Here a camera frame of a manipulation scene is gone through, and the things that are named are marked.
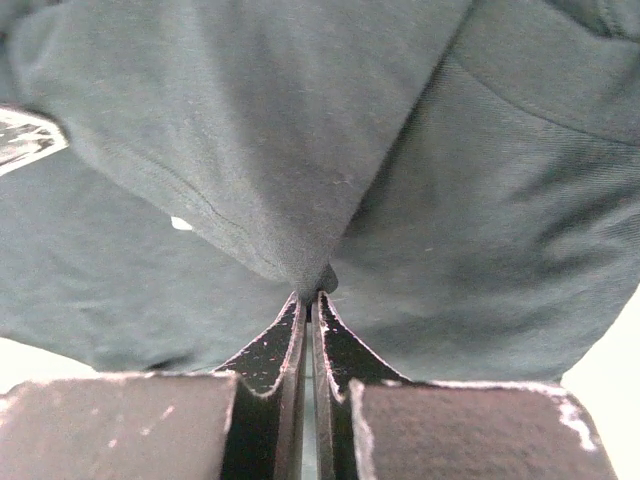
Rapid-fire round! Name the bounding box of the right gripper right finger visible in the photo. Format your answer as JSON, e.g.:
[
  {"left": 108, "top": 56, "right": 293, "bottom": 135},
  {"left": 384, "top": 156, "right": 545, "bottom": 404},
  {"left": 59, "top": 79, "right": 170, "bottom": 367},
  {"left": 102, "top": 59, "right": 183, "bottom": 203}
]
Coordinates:
[{"left": 312, "top": 293, "right": 615, "bottom": 480}]

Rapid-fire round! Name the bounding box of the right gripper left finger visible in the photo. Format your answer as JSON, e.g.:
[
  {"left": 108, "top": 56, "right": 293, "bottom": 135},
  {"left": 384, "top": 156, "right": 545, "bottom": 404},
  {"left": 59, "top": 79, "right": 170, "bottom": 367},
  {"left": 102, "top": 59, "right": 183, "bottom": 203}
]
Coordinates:
[{"left": 1, "top": 295, "right": 306, "bottom": 479}]

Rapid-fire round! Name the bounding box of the black t shirt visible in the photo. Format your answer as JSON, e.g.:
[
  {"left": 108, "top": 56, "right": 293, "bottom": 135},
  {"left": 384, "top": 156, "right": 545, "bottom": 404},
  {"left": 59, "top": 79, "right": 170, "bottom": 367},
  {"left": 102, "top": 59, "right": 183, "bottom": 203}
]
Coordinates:
[{"left": 1, "top": 1, "right": 639, "bottom": 380}]

